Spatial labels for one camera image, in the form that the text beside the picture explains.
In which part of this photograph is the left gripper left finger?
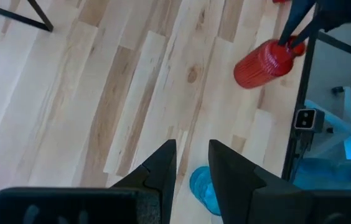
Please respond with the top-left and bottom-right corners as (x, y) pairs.
(111, 139), (178, 224)

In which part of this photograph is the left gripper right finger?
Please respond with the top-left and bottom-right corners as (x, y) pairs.
(208, 139), (304, 224)

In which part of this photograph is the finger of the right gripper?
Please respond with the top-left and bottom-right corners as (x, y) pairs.
(278, 0), (316, 46)
(290, 18), (322, 47)

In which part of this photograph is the red ribbed glass vase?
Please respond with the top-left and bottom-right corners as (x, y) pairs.
(233, 35), (307, 90)

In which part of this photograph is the blue textured glass vase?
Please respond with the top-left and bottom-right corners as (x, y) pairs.
(189, 166), (223, 217)

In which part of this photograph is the black metal rig frame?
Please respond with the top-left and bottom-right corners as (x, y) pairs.
(281, 29), (351, 183)

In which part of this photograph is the small grey camera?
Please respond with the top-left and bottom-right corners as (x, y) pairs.
(293, 108), (325, 134)

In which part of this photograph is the wooden shelf black frame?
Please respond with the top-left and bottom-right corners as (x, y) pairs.
(0, 0), (54, 32)

